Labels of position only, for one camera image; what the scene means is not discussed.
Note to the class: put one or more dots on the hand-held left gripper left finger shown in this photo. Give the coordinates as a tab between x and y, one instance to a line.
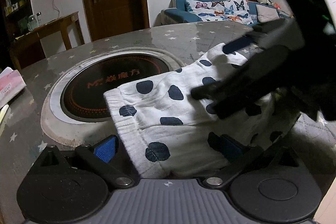
106	149

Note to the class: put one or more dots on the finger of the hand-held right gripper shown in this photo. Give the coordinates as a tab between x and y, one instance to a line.
237	45
236	92

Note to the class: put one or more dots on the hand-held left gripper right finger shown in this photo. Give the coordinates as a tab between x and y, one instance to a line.
232	148

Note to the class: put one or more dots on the white polka-dot pants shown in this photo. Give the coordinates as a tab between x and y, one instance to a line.
157	106

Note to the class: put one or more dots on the grey pillow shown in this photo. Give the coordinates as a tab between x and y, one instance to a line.
266	12

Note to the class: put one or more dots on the butterfly print blanket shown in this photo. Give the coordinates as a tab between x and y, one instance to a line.
210	11

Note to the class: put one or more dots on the small orange plush toy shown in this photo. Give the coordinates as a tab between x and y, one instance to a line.
276	5

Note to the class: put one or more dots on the grey star-print quilted tablecloth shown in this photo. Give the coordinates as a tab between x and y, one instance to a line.
183	35

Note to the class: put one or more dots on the white woven basket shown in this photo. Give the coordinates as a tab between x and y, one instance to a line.
52	120

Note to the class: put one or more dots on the blue sofa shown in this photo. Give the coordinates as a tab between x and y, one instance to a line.
181	15

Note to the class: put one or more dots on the black round induction cooktop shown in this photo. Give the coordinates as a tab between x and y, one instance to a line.
105	74

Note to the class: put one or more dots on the pink white tissue pack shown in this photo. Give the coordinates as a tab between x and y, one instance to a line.
10	85

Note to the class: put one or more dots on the wooden side table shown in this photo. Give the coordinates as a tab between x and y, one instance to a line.
57	20

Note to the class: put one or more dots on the glass pitcher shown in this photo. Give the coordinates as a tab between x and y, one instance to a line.
31	23

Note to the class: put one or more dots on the glass jar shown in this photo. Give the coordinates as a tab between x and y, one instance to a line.
39	18

